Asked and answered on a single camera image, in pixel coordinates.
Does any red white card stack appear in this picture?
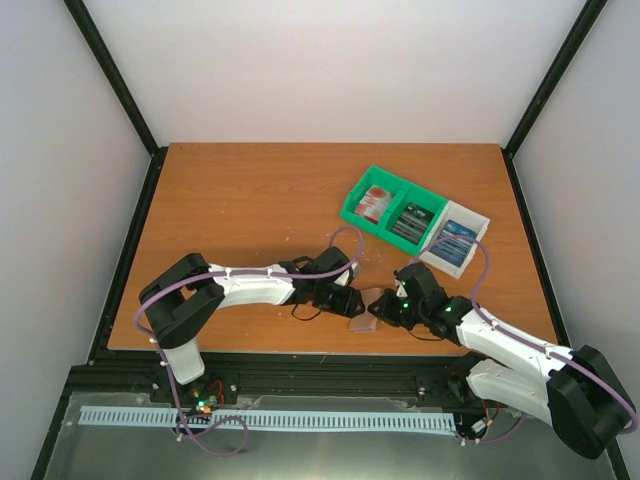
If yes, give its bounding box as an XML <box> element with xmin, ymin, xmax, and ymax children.
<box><xmin>354</xmin><ymin>185</ymin><xmax>394</xmax><ymax>224</ymax></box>

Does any blue card stack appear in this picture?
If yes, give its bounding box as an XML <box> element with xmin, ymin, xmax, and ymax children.
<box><xmin>430</xmin><ymin>220</ymin><xmax>477</xmax><ymax>267</ymax></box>

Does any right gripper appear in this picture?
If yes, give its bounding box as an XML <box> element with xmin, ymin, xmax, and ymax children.
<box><xmin>369</xmin><ymin>288</ymin><xmax>427</xmax><ymax>331</ymax></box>

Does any right black corner post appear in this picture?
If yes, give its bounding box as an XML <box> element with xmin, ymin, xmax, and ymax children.
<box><xmin>502</xmin><ymin>0</ymin><xmax>609</xmax><ymax>156</ymax></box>

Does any white bin with blue cards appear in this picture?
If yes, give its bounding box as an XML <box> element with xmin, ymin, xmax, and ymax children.
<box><xmin>418</xmin><ymin>201</ymin><xmax>490</xmax><ymax>279</ymax></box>

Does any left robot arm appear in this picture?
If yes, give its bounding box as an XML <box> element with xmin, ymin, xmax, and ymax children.
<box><xmin>139</xmin><ymin>246</ymin><xmax>365</xmax><ymax>403</ymax></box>

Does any left black corner post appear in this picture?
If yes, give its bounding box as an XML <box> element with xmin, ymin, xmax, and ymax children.
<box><xmin>62</xmin><ymin>0</ymin><xmax>169</xmax><ymax>157</ymax></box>

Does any green bin with red cards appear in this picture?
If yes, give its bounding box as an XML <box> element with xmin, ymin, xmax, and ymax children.
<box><xmin>340</xmin><ymin>166</ymin><xmax>409</xmax><ymax>237</ymax></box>

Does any black aluminium frame rail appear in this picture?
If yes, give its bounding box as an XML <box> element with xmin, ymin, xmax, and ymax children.
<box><xmin>64</xmin><ymin>351</ymin><xmax>496</xmax><ymax>412</ymax></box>

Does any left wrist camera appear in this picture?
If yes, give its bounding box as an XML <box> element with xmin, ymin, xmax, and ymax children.
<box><xmin>333</xmin><ymin>262</ymin><xmax>361</xmax><ymax>286</ymax></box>

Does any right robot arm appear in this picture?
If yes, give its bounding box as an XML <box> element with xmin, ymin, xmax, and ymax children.
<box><xmin>368</xmin><ymin>263</ymin><xmax>639</xmax><ymax>459</ymax></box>

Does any light blue cable duct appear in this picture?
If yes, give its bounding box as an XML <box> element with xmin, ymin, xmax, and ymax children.
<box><xmin>77</xmin><ymin>406</ymin><xmax>456</xmax><ymax>436</ymax></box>

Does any right connector plug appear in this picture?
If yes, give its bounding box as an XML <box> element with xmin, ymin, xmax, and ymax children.
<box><xmin>470</xmin><ymin>419</ymin><xmax>493</xmax><ymax>437</ymax></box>

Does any black corner post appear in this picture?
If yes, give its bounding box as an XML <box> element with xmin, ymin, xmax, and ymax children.
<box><xmin>502</xmin><ymin>0</ymin><xmax>609</xmax><ymax>156</ymax></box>
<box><xmin>62</xmin><ymin>0</ymin><xmax>169</xmax><ymax>157</ymax></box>

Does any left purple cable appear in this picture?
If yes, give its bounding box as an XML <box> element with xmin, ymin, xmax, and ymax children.
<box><xmin>134</xmin><ymin>225</ymin><xmax>366</xmax><ymax>457</ymax></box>

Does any black card stack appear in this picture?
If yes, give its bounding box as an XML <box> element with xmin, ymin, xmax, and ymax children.
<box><xmin>391</xmin><ymin>202</ymin><xmax>434</xmax><ymax>245</ymax></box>

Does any left electronics board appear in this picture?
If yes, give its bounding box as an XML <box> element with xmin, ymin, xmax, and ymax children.
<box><xmin>191</xmin><ymin>380</ymin><xmax>225</xmax><ymax>414</ymax></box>

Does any green bin with black cards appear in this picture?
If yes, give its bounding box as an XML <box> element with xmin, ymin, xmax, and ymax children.
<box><xmin>376</xmin><ymin>182</ymin><xmax>448</xmax><ymax>255</ymax></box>

